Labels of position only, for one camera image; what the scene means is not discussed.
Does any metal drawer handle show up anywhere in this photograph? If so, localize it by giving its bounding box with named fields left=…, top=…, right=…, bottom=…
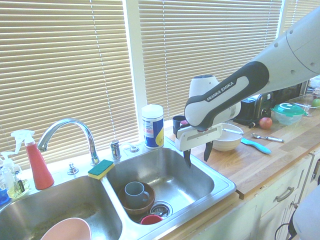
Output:
left=275, top=186, right=295, bottom=203

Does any pink plastic bowl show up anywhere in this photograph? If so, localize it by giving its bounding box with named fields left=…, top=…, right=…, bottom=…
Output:
left=39, top=217, right=92, bottom=240

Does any white wipes canister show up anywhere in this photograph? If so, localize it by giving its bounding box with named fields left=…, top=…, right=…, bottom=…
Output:
left=141, top=104, right=165, bottom=150

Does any thin black cable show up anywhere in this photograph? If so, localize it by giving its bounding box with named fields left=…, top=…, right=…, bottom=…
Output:
left=274, top=202, right=300, bottom=240

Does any cream kitchen cabinet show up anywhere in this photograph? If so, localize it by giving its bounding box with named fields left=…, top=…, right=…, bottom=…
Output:
left=149, top=149, right=320, bottom=240

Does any grey rounded robot base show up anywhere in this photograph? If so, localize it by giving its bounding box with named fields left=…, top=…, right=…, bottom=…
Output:
left=291, top=184, right=320, bottom=240

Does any metal sink drain strainer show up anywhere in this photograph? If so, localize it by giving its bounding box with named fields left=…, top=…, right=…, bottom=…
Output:
left=149, top=201, right=173, bottom=217

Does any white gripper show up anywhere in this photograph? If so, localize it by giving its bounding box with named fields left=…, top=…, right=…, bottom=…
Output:
left=174, top=124, right=223, bottom=169

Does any chrome curved faucet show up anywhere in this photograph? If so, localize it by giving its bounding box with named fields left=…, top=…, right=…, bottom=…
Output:
left=37, top=118, right=101, bottom=166

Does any metal spoon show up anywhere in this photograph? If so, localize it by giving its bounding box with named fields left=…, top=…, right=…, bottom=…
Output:
left=250, top=132, right=285, bottom=143

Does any grey mug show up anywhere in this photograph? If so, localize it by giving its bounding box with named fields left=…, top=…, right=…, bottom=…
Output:
left=124, top=181, right=150, bottom=210

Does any white sink hole cap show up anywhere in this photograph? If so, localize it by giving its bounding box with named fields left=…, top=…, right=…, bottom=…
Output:
left=121, top=142, right=141, bottom=153

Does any black and silver toaster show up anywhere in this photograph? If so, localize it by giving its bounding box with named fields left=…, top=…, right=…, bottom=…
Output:
left=233, top=91, right=275, bottom=123

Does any clear glass baking dish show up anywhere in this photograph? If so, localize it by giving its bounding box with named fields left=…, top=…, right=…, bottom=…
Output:
left=288, top=93, right=320, bottom=118

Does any red apple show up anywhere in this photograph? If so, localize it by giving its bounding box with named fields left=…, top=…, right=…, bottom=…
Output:
left=258, top=116, right=273, bottom=130

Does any brown wooden bowl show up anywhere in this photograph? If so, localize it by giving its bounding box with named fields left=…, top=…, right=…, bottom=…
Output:
left=117, top=182, right=156, bottom=216

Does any small chrome sink knob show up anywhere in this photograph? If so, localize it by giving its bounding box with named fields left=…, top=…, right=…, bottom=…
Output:
left=67, top=161, right=80, bottom=175

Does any clear container with green lid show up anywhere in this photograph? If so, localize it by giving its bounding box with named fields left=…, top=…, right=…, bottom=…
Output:
left=270, top=103, right=308, bottom=126

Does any dark blue mug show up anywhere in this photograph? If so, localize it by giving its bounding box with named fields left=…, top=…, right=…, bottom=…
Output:
left=172, top=115, right=187, bottom=135

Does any black toaster oven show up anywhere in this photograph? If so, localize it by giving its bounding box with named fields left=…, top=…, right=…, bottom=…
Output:
left=271, top=80, right=310, bottom=106

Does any pump bottle with blue liquid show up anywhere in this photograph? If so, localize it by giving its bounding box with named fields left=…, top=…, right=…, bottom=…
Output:
left=0, top=151, right=11, bottom=206

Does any green and yellow sponge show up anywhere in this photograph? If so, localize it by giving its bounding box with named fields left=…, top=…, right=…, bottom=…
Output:
left=87, top=159, right=115, bottom=180

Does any chrome sink sprayer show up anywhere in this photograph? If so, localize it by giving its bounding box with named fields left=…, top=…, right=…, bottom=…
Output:
left=110, top=139, right=123, bottom=160

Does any cream ceramic bowl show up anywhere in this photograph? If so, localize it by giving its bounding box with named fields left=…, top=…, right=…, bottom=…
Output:
left=211, top=122, right=245, bottom=153

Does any red cup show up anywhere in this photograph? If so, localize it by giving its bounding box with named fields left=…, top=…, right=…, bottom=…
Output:
left=140, top=214, right=164, bottom=226

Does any pump bottle with yellow soap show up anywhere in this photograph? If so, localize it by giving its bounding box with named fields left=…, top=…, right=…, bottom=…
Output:
left=2, top=158, right=30, bottom=200

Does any narrow beige window blind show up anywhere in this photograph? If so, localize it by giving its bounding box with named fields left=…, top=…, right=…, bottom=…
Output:
left=284, top=0, right=320, bottom=32

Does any red spray bottle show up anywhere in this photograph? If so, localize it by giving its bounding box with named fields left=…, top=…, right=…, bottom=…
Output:
left=10, top=130, right=55, bottom=190

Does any stainless steel double sink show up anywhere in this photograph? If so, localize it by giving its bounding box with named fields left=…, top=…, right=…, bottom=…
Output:
left=0, top=143, right=237, bottom=240

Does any knife with teal handle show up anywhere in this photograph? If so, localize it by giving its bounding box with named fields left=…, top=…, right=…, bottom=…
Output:
left=240, top=137, right=272, bottom=155

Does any wide beige window blind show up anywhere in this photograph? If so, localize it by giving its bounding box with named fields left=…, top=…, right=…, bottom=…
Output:
left=0, top=0, right=140, bottom=171

